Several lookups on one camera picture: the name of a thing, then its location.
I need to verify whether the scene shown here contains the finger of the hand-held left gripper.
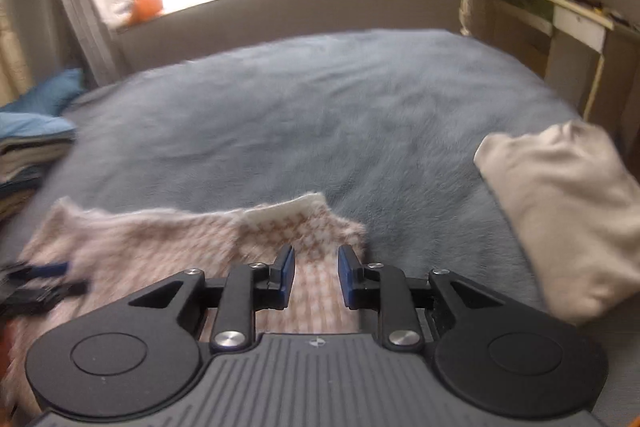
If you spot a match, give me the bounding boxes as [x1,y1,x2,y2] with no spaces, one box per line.
[0,261,71,284]
[0,282,91,315]

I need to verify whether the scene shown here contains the folded blue jeans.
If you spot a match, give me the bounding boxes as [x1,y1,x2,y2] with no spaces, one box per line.
[0,177,47,204]

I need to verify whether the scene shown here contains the blue pillow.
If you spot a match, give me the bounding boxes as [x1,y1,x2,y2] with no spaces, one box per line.
[0,68,86,116]

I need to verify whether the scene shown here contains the beige folded sweater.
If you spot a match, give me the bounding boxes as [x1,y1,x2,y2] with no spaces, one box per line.
[472,119,640,326]

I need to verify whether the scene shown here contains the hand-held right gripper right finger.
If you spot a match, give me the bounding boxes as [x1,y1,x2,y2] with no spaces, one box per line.
[337,245,504,353]

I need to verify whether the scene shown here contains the cream carved headboard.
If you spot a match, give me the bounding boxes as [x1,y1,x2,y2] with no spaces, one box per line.
[0,2,34,108]

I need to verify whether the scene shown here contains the orange bag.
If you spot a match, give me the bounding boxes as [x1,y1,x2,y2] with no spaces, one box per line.
[128,0,165,26]

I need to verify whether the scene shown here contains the white carved bedpost finial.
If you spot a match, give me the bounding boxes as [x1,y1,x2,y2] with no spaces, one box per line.
[459,0,489,37]

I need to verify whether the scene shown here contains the beige houndstooth knit coat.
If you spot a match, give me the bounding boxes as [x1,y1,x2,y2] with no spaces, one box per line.
[7,192,369,410]

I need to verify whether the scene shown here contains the folded white garment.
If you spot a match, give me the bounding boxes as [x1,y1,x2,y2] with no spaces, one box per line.
[0,139,74,186]

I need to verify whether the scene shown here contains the white and green desk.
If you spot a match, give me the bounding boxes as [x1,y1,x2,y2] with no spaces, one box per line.
[492,0,640,124]

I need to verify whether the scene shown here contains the grey-blue bed blanket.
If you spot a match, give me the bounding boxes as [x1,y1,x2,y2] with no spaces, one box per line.
[0,29,640,358]

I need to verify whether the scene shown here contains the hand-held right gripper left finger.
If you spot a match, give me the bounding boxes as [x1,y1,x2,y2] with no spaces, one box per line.
[126,244,296,354]

